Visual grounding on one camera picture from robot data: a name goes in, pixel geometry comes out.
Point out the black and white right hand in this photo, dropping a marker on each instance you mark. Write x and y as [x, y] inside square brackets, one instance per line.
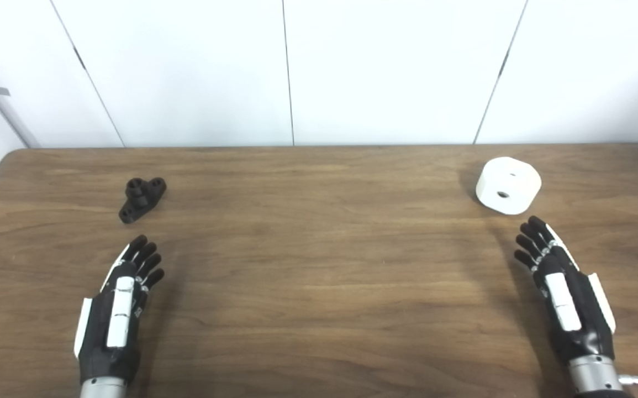
[584, 320]

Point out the round white plastic piece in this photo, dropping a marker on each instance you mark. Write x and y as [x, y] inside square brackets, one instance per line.
[509, 182]

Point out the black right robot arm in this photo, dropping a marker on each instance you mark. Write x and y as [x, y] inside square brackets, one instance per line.
[595, 378]

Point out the black flanged holder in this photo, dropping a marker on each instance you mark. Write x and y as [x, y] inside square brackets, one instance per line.
[141, 200]

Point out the black and white left hand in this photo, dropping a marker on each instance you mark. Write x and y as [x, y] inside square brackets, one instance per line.
[98, 337]

